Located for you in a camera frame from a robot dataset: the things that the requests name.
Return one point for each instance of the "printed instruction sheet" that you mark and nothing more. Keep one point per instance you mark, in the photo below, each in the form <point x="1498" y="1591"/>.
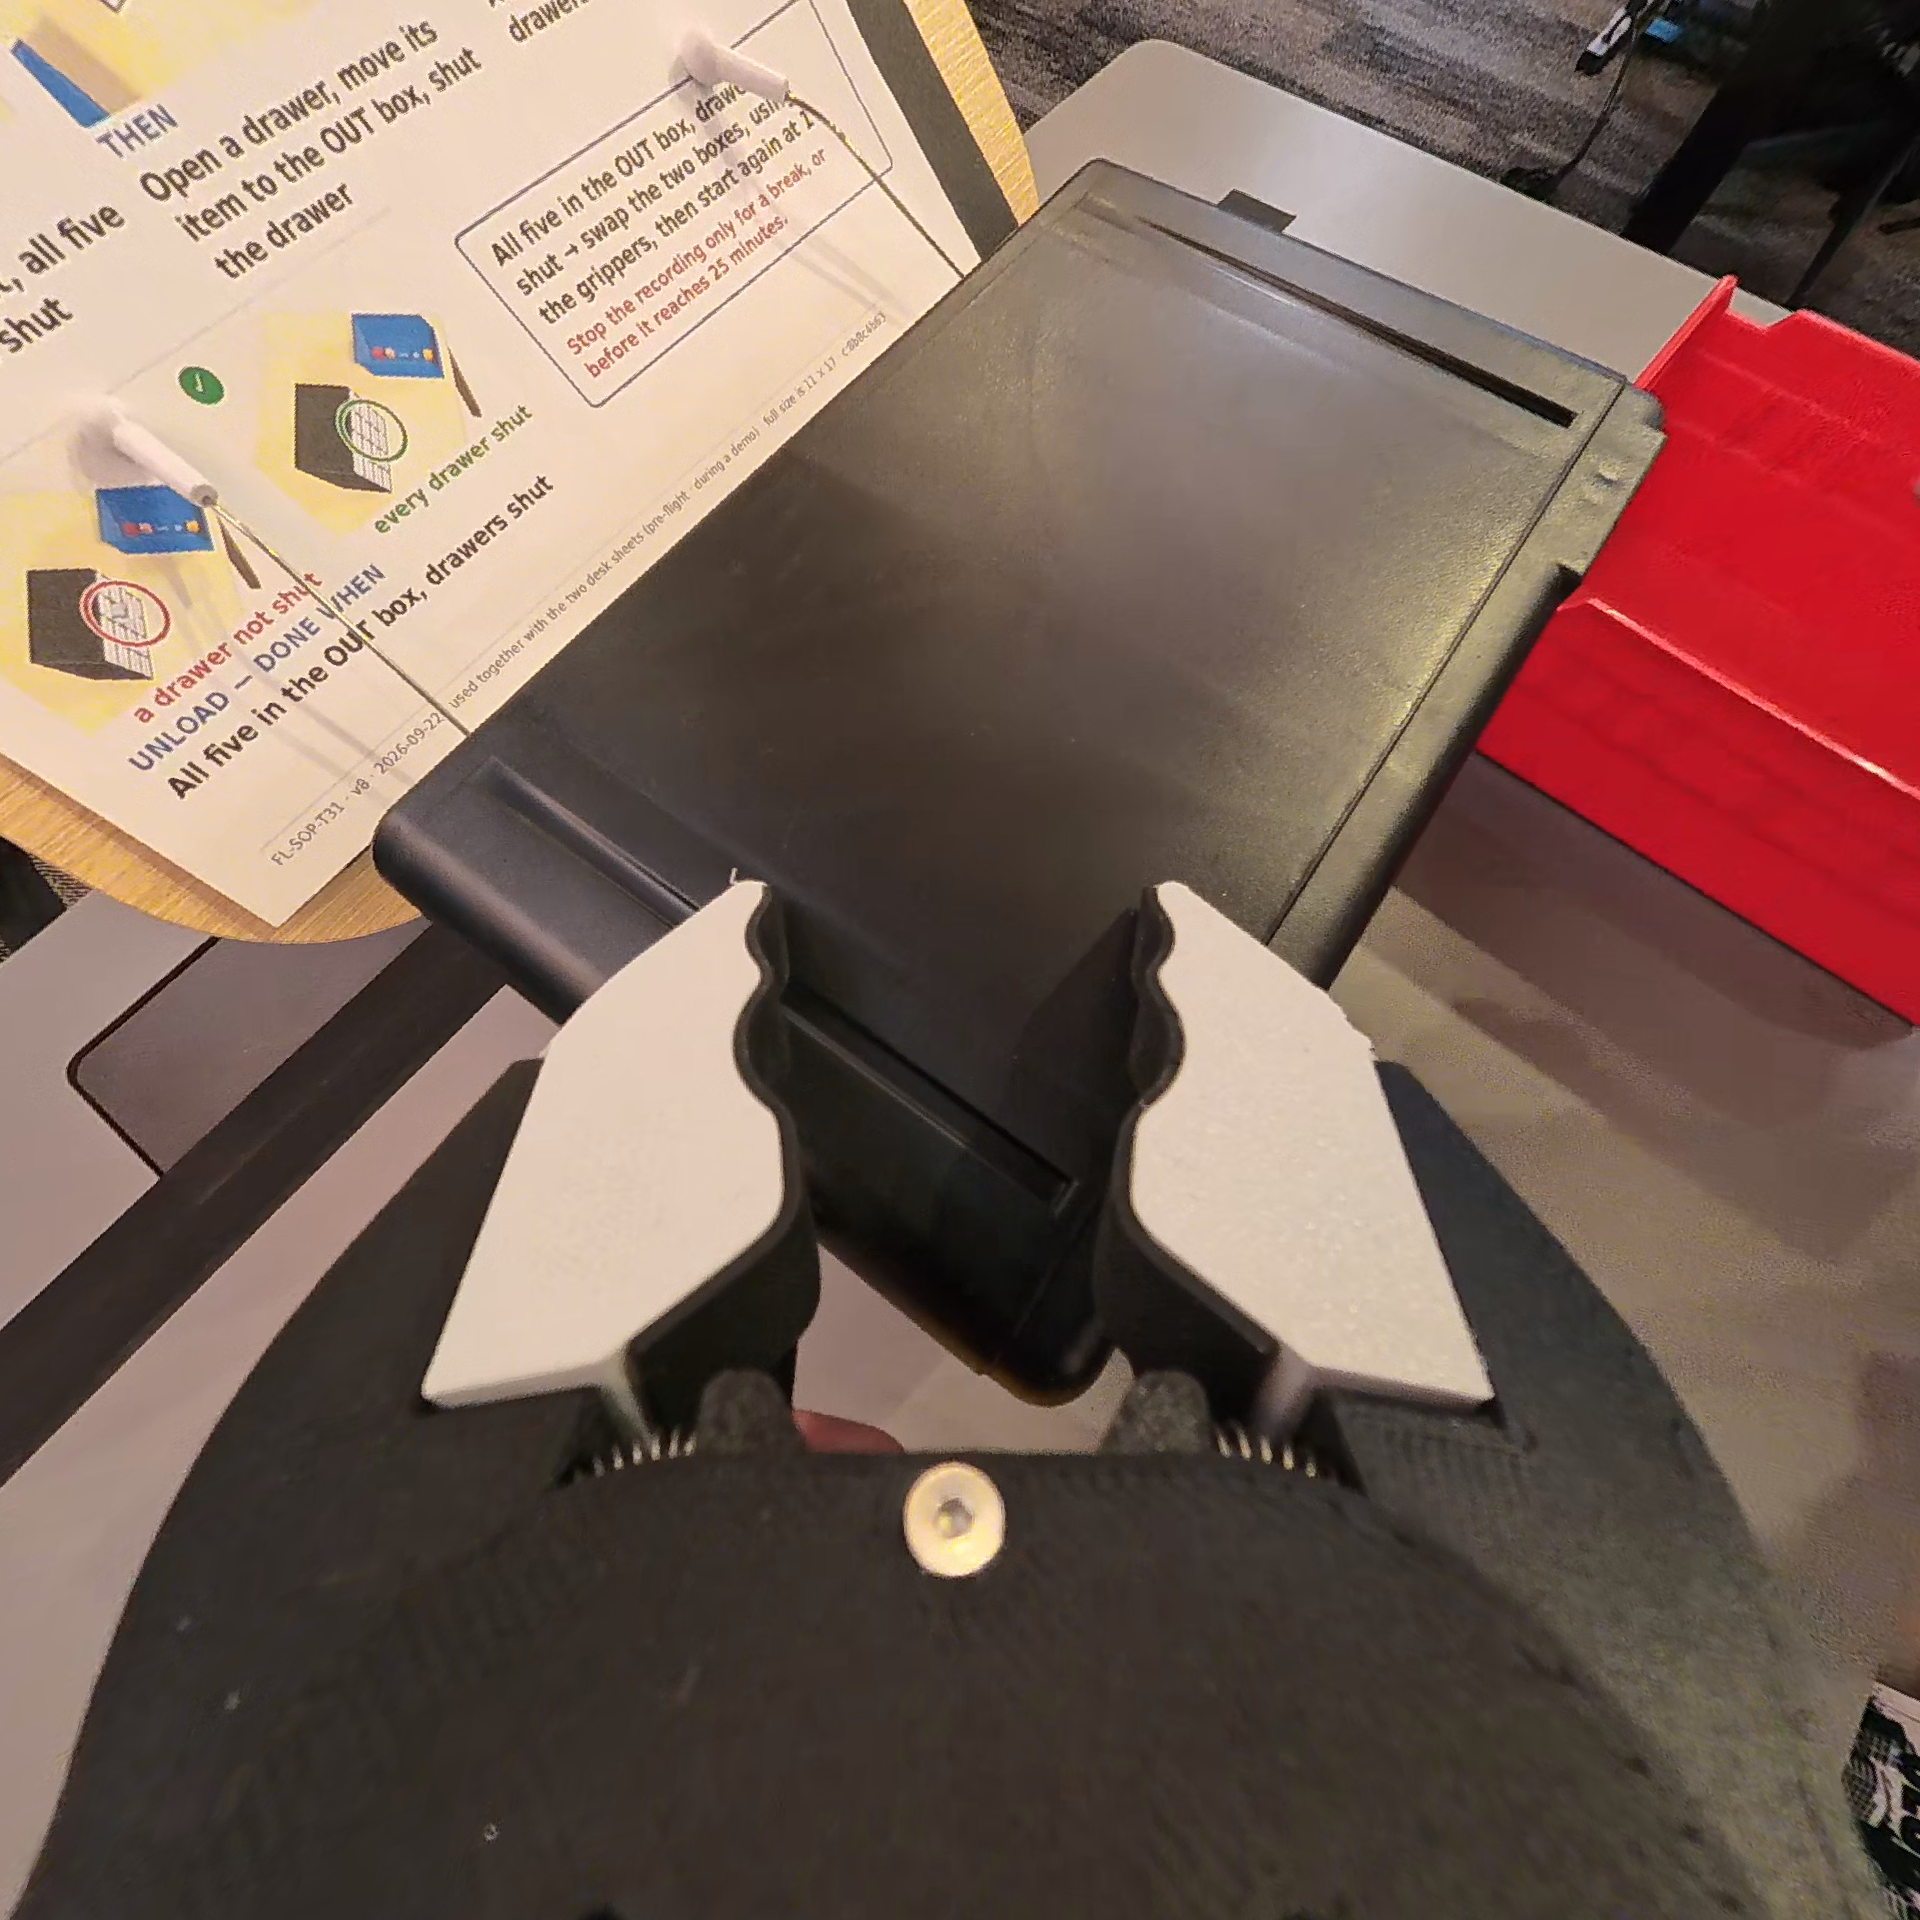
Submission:
<point x="375" y="345"/>

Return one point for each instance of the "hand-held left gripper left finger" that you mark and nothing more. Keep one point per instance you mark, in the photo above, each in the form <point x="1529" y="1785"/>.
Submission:
<point x="630" y="1185"/>

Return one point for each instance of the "black stand legs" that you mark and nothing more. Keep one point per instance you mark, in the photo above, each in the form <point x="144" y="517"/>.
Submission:
<point x="1768" y="136"/>

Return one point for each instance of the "red plastic bin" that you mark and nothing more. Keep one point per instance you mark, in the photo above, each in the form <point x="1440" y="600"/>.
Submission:
<point x="1725" y="676"/>

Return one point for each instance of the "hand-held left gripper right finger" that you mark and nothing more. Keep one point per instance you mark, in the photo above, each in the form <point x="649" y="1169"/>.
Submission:
<point x="1290" y="1185"/>

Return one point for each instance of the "black drawer cabinet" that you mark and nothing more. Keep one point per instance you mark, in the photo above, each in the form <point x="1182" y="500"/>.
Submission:
<point x="1049" y="600"/>

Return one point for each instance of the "white peg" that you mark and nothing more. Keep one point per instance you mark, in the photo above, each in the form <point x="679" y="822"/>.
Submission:
<point x="142" y="449"/>
<point x="726" y="56"/>

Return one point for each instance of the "dark grey desk mat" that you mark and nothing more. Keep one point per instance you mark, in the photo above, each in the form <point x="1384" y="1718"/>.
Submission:
<point x="226" y="1050"/>

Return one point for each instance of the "wooden board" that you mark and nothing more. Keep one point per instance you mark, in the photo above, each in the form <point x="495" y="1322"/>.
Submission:
<point x="92" y="847"/>

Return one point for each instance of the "silver and blue stand foot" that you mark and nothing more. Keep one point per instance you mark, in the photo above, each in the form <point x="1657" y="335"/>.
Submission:
<point x="1612" y="38"/>

